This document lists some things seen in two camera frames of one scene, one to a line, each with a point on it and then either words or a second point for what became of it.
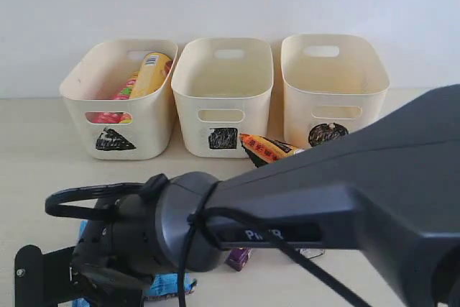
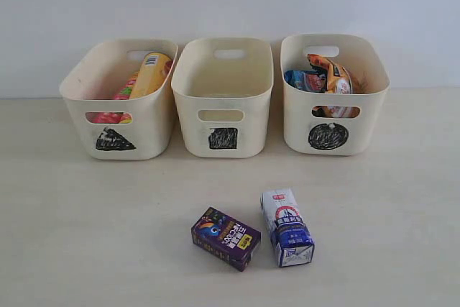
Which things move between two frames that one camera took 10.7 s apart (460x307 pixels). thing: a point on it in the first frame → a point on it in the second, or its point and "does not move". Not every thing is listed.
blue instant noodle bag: [159, 285] → [313, 79]
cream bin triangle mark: [100, 73] does not move
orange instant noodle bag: [262, 150] → [338, 81]
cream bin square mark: [223, 88] does not move
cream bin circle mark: [332, 85] does not move
